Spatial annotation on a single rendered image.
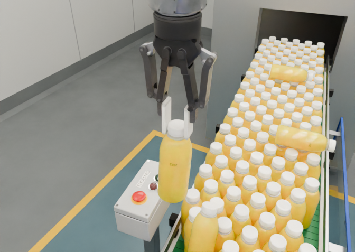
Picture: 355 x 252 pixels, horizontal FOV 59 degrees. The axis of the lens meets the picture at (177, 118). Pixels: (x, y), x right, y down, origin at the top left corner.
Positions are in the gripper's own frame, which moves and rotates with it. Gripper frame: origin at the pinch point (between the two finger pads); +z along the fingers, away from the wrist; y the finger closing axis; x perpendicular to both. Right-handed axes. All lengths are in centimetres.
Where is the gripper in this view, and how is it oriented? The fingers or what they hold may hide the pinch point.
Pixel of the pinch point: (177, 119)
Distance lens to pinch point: 60.0
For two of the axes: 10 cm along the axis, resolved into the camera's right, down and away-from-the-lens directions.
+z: 0.0, 8.3, 5.6
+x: 3.7, -5.2, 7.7
